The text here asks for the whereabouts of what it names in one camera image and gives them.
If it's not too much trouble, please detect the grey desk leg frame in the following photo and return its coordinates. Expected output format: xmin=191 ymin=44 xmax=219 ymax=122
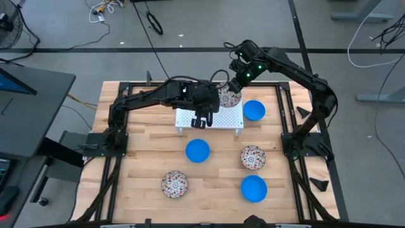
xmin=30 ymin=130 xmax=86 ymax=203

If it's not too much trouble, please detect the black triangular bracket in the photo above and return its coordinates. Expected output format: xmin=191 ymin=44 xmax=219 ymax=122
xmin=309 ymin=177 xmax=330 ymax=193
xmin=296 ymin=106 xmax=311 ymax=120

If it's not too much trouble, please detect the blue plastic mini bowl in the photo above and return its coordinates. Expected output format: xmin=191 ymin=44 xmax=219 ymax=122
xmin=242 ymin=99 xmax=266 ymax=122
xmin=240 ymin=175 xmax=268 ymax=203
xmin=185 ymin=138 xmax=211 ymax=163

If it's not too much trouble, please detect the computer monitor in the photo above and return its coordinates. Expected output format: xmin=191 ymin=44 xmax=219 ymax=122
xmin=0 ymin=68 xmax=38 ymax=96

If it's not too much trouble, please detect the thin black floor cable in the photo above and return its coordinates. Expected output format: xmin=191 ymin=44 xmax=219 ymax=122
xmin=68 ymin=22 xmax=111 ymax=51

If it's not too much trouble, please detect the dark grey desk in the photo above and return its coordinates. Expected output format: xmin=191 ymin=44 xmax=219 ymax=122
xmin=0 ymin=63 xmax=77 ymax=159

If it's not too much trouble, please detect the black cable bundle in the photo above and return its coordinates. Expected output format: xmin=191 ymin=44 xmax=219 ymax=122
xmin=371 ymin=14 xmax=405 ymax=54

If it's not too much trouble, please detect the black coiled floor cable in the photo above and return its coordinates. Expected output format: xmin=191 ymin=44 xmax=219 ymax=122
xmin=131 ymin=0 xmax=171 ymax=82

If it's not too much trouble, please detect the grey desk foot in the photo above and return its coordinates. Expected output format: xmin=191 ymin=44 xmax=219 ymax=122
xmin=354 ymin=87 xmax=405 ymax=104
xmin=330 ymin=0 xmax=395 ymax=23

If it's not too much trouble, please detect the black aluminium table frame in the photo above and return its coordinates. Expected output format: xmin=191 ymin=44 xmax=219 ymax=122
xmin=71 ymin=80 xmax=341 ymax=228

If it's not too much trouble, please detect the long black floor cable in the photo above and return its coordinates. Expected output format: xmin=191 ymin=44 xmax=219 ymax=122
xmin=374 ymin=53 xmax=405 ymax=180

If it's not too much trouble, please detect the patterned ceramic mini bowl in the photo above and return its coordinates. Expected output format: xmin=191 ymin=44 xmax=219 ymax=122
xmin=240 ymin=144 xmax=267 ymax=171
xmin=161 ymin=170 xmax=189 ymax=200
xmin=217 ymin=81 xmax=243 ymax=109

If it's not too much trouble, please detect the white perforated metal shelf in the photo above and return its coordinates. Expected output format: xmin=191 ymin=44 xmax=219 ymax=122
xmin=175 ymin=87 xmax=245 ymax=137

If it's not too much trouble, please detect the black floor fan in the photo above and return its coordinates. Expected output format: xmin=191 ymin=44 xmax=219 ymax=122
xmin=0 ymin=0 xmax=23 ymax=51

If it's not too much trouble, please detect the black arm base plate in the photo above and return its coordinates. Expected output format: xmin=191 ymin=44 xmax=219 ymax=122
xmin=281 ymin=132 xmax=335 ymax=162
xmin=82 ymin=132 xmax=129 ymax=158

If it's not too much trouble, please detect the long white floor cable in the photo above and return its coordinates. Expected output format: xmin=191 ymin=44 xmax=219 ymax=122
xmin=347 ymin=12 xmax=405 ymax=68

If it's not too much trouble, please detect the white cable bundle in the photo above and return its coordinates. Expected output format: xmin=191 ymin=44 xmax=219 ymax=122
xmin=87 ymin=0 xmax=125 ymax=24

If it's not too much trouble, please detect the yellow floor cable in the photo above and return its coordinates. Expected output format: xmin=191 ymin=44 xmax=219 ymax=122
xmin=66 ymin=93 xmax=97 ymax=111

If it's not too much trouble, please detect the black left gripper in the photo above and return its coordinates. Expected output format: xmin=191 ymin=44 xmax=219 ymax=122
xmin=191 ymin=84 xmax=221 ymax=127

